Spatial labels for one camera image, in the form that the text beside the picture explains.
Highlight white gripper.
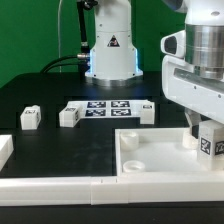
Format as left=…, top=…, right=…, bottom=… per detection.
left=160, top=30, right=224, bottom=137

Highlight white square tabletop tray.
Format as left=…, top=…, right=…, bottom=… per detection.
left=115, top=128, right=224, bottom=176

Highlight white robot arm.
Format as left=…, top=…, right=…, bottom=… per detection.
left=86, top=0, right=224, bottom=125

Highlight AprilTag marker sheet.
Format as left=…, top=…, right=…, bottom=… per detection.
left=67, top=99, right=148, bottom=118

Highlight white U-shaped obstacle fence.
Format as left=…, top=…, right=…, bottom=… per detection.
left=0, top=134, right=224, bottom=206

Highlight black cables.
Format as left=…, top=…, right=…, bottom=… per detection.
left=40, top=54, right=91, bottom=74

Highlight white thin cable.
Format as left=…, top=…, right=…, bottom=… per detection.
left=57, top=0, right=64, bottom=74

